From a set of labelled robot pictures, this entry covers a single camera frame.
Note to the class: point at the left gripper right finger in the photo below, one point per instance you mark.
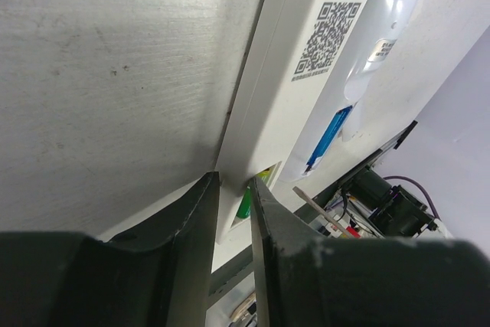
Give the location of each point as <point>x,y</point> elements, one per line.
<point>303,278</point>

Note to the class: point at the slim white remote control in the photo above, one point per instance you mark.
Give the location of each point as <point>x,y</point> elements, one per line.
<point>295,46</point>

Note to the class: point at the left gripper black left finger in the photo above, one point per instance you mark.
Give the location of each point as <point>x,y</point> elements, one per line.
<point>156,273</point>

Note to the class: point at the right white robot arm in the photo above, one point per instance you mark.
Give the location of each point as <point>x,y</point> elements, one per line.
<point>366,205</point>

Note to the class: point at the blue batteries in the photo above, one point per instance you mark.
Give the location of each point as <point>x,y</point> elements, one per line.
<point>328,137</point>

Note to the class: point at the wide white remote with display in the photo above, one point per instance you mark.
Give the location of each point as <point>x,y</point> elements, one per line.
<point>378,28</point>

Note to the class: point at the green batteries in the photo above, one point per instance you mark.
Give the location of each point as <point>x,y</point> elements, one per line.
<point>244,209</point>

